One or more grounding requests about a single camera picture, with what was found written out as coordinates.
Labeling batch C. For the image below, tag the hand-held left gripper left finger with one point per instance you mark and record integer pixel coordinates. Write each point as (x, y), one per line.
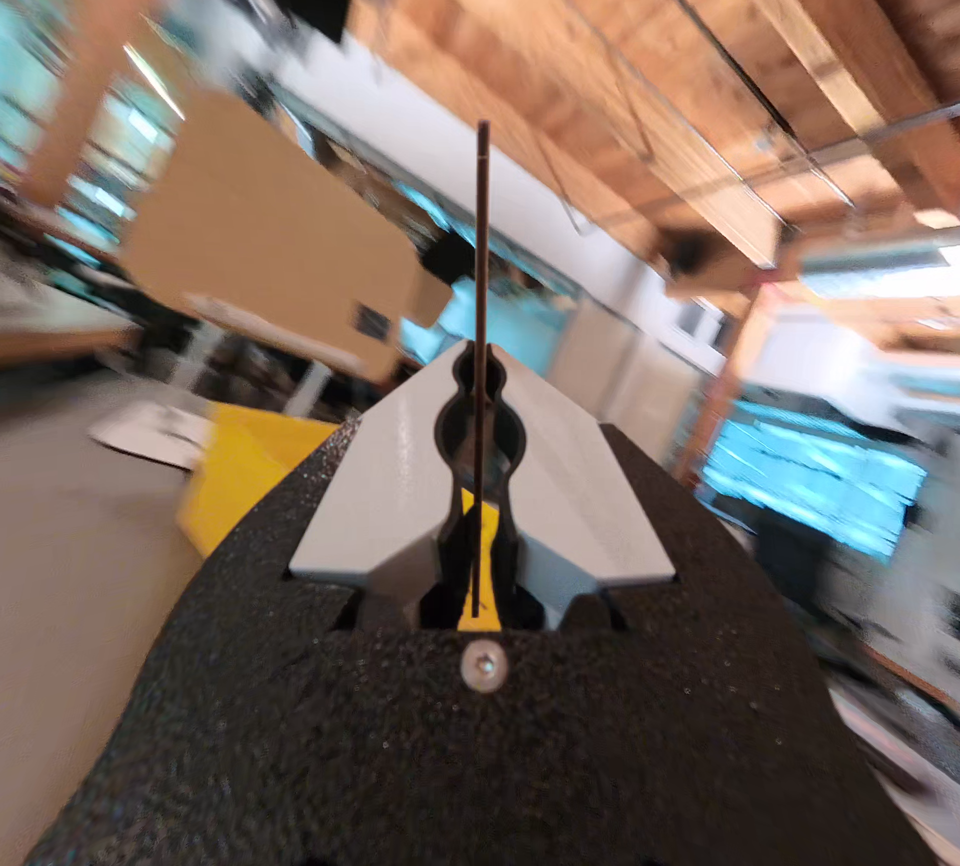
(360, 506)

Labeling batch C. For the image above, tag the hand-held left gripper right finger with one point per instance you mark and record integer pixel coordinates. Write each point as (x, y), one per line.
(592, 506)

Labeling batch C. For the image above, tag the yellow storage bin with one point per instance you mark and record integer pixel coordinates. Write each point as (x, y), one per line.
(247, 461)

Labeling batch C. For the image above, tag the wooden puzzle sheet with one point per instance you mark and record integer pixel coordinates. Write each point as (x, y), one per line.
(482, 243)

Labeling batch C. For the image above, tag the grey desk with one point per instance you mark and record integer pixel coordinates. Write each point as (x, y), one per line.
(75, 581)

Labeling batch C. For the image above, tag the white board stand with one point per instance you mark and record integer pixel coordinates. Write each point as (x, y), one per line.
(262, 330)

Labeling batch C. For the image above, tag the white printed paper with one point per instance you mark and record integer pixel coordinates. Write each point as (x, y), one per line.
(150, 431)

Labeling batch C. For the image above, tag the light wood tilted board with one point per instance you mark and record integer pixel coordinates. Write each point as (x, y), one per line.
(262, 228)

